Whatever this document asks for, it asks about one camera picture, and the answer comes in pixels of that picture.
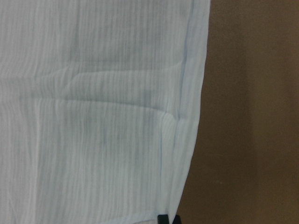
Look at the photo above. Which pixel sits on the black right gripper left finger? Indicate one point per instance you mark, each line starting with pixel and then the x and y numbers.
pixel 162 219

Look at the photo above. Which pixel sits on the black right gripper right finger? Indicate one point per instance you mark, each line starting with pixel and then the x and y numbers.
pixel 177 220

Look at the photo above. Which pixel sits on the light blue button-up shirt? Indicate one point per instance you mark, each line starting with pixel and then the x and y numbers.
pixel 99 108

